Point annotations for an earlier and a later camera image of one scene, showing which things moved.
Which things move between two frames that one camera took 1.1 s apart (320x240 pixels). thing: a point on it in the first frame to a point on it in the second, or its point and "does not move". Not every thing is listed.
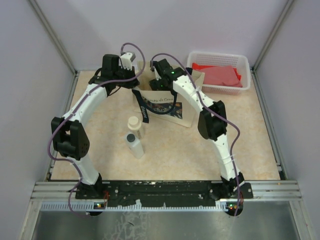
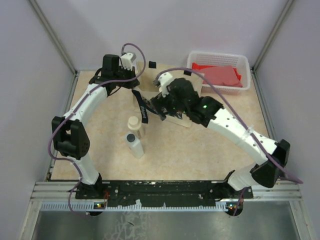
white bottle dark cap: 134,144 does not move
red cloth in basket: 227,75 does not move
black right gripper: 155,84 to 158,102
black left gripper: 131,83 does not move
